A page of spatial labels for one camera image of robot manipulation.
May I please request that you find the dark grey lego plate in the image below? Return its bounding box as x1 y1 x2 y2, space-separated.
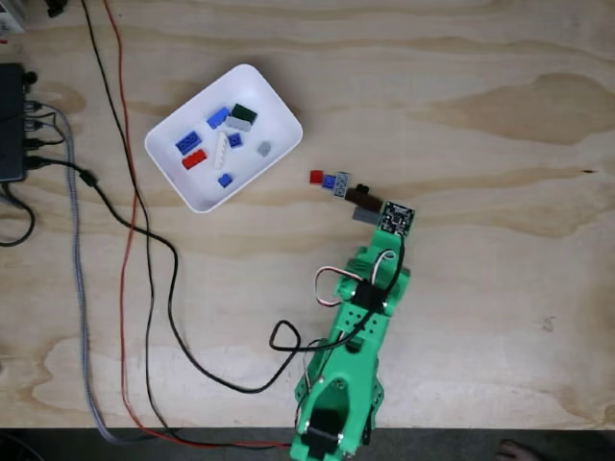
352 206 383 225

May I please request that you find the long white lego brick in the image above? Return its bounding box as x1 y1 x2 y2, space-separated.
212 133 231 171

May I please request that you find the camera circuit board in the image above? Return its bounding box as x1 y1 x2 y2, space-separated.
377 200 417 237

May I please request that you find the dark grey USB hub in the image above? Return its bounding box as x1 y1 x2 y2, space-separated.
0 61 29 183

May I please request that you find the red 2x4 lego brick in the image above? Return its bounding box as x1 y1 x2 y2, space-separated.
181 149 209 171

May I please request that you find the white plastic bin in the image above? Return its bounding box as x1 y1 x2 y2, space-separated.
143 63 305 214

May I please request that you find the short black USB cable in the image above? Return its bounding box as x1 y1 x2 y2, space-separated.
26 110 67 148

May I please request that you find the thin black cable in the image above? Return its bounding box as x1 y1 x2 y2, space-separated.
80 0 169 431

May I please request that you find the white device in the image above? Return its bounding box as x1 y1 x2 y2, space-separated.
0 0 26 35

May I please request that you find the short white servo wire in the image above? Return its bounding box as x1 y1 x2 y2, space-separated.
370 249 401 284

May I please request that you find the thin red cable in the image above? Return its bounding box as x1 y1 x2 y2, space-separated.
103 0 294 450

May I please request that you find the long white servo wire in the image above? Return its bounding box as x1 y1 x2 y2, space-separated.
313 265 359 308

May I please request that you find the blue 2x4 lego brick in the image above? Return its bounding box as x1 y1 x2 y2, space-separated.
206 107 231 130
174 130 203 155

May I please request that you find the thick black cable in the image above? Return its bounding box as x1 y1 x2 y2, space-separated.
26 156 407 395

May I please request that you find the braided grey cable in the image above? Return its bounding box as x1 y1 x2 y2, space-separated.
28 100 119 446

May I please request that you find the black looping cable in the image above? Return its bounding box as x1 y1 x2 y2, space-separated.
0 184 37 249

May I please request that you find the brown lego brick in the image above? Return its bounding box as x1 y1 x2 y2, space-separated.
345 187 384 215

